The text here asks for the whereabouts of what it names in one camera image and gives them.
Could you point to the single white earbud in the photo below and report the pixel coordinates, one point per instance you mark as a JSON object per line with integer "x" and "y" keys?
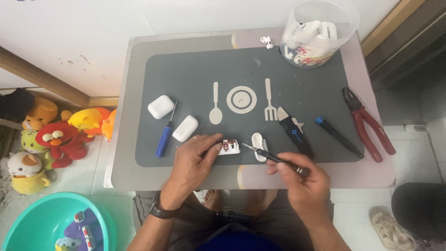
{"x": 267, "y": 41}

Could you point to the white and yellow cat plush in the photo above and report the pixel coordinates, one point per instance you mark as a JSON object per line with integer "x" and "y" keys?
{"x": 26, "y": 170}

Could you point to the red monster plush toy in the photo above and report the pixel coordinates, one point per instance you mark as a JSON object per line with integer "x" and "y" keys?
{"x": 62, "y": 139}

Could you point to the white case lid shell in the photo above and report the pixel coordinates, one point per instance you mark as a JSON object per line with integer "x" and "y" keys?
{"x": 258, "y": 141}

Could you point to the person's blue shirt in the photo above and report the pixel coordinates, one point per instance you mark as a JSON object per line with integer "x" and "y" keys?
{"x": 237, "y": 242}

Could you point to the black metal-blade pry tool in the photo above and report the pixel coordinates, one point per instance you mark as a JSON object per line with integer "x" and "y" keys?
{"x": 296, "y": 134}

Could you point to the clear plastic jar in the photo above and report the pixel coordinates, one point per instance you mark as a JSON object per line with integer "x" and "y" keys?
{"x": 345, "y": 21}

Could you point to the green plush toy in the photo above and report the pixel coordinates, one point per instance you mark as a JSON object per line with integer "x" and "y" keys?
{"x": 30, "y": 141}

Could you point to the black cloth bundle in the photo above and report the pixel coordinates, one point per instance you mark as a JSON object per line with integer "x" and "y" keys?
{"x": 15, "y": 104}

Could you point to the black precision knife tool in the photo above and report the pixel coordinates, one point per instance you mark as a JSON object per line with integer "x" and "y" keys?
{"x": 259, "y": 151}

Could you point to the person's right hand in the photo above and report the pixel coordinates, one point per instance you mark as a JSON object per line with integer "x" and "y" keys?
{"x": 308, "y": 190}

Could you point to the person's left hand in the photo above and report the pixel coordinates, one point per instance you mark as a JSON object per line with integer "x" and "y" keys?
{"x": 188, "y": 167}

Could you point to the small low table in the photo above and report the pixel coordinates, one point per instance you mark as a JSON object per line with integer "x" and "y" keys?
{"x": 139, "y": 174}

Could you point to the yellow plush toy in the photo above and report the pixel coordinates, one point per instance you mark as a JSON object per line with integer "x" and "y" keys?
{"x": 85, "y": 118}

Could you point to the person's left foot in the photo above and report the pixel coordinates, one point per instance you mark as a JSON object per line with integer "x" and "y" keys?
{"x": 212, "y": 198}

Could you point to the person's foot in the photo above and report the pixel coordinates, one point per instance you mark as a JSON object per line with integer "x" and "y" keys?
{"x": 212, "y": 198}
{"x": 259, "y": 200}

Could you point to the person's right foot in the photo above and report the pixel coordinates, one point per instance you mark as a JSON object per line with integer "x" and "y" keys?
{"x": 259, "y": 200}

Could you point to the teal plastic basin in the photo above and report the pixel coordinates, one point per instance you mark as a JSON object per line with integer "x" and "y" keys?
{"x": 38, "y": 219}

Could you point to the purple plush toy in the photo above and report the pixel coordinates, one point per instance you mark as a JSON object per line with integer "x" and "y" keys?
{"x": 78, "y": 233}

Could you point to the pile of white earbud parts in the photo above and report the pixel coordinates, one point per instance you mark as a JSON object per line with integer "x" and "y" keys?
{"x": 312, "y": 40}

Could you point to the black round stool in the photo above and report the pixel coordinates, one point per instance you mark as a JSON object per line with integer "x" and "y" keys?
{"x": 421, "y": 209}

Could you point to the orange bear plush toy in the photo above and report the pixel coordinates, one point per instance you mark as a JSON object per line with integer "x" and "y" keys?
{"x": 41, "y": 111}

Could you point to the beige sandal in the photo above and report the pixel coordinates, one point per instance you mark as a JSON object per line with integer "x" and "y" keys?
{"x": 390, "y": 230}

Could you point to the black wristwatch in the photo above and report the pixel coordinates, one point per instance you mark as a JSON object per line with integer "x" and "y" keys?
{"x": 163, "y": 211}

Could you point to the grey cutlery-print placemat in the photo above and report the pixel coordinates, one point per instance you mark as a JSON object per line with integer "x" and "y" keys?
{"x": 244, "y": 66}

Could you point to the white oblong earbud case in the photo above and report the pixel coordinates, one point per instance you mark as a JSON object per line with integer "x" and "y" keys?
{"x": 185, "y": 128}

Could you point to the person's grey shorts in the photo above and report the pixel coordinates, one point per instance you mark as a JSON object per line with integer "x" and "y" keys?
{"x": 195, "y": 223}

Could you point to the black blue-capped screwdriver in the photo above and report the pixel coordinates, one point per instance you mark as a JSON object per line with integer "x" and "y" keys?
{"x": 338, "y": 136}

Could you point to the white square earbud case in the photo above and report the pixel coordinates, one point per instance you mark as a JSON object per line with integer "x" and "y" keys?
{"x": 161, "y": 106}

